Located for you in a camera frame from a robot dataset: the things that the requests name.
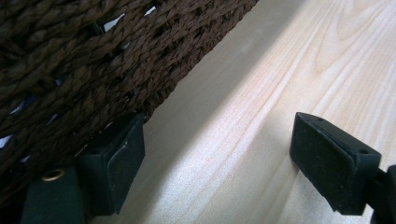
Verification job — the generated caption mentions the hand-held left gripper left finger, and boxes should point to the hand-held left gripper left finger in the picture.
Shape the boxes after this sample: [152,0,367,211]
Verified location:
[19,112,147,224]

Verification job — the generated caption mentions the brown woven basket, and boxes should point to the brown woven basket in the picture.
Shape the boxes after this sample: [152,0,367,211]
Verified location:
[0,0,260,209]

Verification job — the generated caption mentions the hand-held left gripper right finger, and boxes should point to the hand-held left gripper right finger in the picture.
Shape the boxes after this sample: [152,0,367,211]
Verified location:
[289,111,396,224]

